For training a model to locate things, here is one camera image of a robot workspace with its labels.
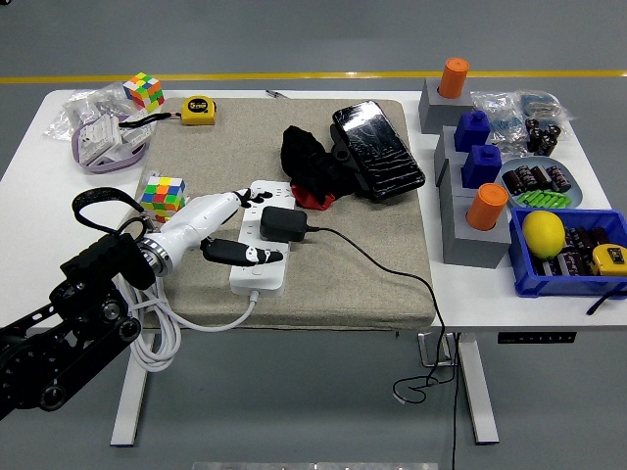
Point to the white power strip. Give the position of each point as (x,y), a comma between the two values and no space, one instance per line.
(257,281)

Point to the white table leg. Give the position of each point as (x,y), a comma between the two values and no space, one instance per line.
(480,401)
(130,401)

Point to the purple tray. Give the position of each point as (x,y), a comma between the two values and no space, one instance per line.
(110,168)

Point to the large grey block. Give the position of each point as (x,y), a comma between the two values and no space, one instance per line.
(470,249)

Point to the wide orange cylinder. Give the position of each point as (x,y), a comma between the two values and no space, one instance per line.
(486,208)

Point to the black phone stand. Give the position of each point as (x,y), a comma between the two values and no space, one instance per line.
(339,147)

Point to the silver metal plate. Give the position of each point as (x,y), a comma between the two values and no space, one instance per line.
(313,466)

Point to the white plastic parts holder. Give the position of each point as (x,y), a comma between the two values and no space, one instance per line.
(100,134)

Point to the blue plastic bin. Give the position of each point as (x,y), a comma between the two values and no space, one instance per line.
(563,288)

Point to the clear bag of white parts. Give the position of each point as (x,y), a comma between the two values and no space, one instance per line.
(78,110)

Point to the standing dark capacitors cluster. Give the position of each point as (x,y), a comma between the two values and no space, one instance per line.
(544,136)

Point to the large colourful puzzle cube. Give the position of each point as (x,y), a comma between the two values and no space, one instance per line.
(164,193)

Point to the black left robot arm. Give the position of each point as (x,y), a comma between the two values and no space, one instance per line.
(83,313)

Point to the dark capacitor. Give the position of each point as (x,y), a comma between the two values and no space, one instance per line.
(559,178)
(541,176)
(526,176)
(514,182)

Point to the grey-brown fabric mat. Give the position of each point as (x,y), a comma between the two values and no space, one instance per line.
(220,147)

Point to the small colourful puzzle cube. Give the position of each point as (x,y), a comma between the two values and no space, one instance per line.
(143,92)

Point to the clear bag of blue parts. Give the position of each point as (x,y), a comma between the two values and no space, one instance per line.
(541,103)

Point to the clear bag of small parts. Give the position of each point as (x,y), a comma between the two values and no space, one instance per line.
(497,112)

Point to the black plug adapter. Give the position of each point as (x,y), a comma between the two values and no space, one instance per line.
(281,222)

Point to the dark capacitors pile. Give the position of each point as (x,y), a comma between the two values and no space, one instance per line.
(575,254)

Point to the black table control panel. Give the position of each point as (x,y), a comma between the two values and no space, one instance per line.
(536,338)

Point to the metal bracket under table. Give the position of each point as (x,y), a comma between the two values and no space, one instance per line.
(425,350)

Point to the yellow lemon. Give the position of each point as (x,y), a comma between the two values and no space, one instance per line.
(544,235)

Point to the black and red cloth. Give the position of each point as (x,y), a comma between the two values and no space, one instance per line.
(306,156)

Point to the small grey pen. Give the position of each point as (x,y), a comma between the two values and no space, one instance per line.
(273,93)

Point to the yellow tape measure dark label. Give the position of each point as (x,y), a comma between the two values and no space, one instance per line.
(610,259)

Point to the green batteries row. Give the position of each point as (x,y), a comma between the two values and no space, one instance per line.
(544,199)

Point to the short orange cylinder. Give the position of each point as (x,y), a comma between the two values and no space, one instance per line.
(453,78)

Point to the light blue plate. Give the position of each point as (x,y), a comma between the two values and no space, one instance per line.
(577,193)

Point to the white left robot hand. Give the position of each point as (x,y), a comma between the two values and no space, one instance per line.
(196,222)

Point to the blue block with knob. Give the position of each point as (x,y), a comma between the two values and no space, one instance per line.
(482,166)
(471,131)

